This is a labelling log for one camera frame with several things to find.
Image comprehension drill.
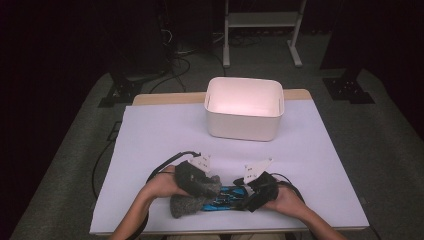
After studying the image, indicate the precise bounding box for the person's left hand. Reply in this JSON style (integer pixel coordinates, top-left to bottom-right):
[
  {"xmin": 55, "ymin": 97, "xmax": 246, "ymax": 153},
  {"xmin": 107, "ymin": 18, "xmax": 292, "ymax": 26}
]
[{"xmin": 146, "ymin": 165, "xmax": 190, "ymax": 200}]

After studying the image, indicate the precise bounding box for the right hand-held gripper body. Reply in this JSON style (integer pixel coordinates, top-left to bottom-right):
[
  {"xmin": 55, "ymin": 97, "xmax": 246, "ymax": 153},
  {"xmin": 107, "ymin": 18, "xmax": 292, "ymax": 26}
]
[{"xmin": 243, "ymin": 158, "xmax": 280, "ymax": 214}]

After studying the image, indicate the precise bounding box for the pale lilac table mat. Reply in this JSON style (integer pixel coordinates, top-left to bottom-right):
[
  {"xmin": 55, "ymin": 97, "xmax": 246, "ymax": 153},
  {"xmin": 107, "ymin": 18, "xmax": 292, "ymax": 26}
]
[{"xmin": 89, "ymin": 99, "xmax": 370, "ymax": 236}]

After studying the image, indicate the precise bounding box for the grey cloth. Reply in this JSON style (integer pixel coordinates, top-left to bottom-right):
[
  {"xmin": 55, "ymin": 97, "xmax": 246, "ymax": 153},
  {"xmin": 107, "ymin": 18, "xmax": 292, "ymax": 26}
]
[{"xmin": 169, "ymin": 174, "xmax": 223, "ymax": 220}]

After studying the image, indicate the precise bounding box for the wooden table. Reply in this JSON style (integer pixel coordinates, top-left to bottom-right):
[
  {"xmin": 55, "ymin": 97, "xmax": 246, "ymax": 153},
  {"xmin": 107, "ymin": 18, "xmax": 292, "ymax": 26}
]
[{"xmin": 89, "ymin": 88, "xmax": 370, "ymax": 237}]

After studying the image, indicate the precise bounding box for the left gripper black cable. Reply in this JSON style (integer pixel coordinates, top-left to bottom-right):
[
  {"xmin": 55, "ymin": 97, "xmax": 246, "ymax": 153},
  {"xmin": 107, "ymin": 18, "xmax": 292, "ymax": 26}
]
[{"xmin": 125, "ymin": 150, "xmax": 202, "ymax": 240}]

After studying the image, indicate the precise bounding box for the blue toy car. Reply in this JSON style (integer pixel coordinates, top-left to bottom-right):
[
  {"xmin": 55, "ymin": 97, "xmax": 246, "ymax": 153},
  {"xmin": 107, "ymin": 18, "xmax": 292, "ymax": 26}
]
[{"xmin": 201, "ymin": 185, "xmax": 250, "ymax": 212}]

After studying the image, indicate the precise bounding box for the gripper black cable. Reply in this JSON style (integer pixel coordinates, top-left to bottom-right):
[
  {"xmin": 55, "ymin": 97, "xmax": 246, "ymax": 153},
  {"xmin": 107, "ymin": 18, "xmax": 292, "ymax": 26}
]
[
  {"xmin": 271, "ymin": 172, "xmax": 306, "ymax": 205},
  {"xmin": 125, "ymin": 150, "xmax": 202, "ymax": 240}
]

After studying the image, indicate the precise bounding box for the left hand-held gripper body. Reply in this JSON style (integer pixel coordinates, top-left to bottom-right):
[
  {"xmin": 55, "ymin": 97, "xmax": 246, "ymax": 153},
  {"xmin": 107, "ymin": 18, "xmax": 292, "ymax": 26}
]
[{"xmin": 174, "ymin": 153, "xmax": 212, "ymax": 198}]

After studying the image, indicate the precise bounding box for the person's right hand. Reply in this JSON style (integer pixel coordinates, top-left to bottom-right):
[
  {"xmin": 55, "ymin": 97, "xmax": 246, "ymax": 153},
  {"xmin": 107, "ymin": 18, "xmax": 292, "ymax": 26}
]
[{"xmin": 263, "ymin": 184, "xmax": 310, "ymax": 218}]

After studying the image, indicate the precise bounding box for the white metal stand frame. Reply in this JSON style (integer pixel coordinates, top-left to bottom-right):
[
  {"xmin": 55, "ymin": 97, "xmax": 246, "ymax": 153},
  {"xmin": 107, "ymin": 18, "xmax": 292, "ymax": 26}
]
[{"xmin": 222, "ymin": 0, "xmax": 308, "ymax": 69}]

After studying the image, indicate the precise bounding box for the black stand base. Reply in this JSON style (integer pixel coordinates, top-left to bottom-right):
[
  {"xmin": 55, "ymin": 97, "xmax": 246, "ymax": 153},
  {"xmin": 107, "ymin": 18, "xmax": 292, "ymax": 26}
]
[
  {"xmin": 321, "ymin": 68, "xmax": 376, "ymax": 105},
  {"xmin": 97, "ymin": 71, "xmax": 145, "ymax": 109}
]

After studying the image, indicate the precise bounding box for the black looped floor cable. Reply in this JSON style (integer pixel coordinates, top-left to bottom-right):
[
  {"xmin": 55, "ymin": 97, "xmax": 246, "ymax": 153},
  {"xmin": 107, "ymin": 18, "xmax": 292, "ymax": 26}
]
[{"xmin": 148, "ymin": 55, "xmax": 192, "ymax": 95}]

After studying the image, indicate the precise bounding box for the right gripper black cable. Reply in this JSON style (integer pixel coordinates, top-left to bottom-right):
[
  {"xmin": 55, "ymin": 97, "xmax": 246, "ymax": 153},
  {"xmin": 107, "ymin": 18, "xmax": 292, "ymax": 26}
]
[{"xmin": 271, "ymin": 172, "xmax": 306, "ymax": 205}]

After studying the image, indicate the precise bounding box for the thin black floor cable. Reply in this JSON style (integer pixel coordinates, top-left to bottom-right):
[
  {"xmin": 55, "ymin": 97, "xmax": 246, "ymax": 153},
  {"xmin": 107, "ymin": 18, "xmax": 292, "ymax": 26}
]
[{"xmin": 91, "ymin": 121, "xmax": 123, "ymax": 200}]

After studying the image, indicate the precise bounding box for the white plastic bin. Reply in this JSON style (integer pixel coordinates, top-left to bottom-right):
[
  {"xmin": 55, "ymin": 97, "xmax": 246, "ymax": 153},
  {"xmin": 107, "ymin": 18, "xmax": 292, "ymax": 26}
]
[{"xmin": 203, "ymin": 76, "xmax": 286, "ymax": 143}]

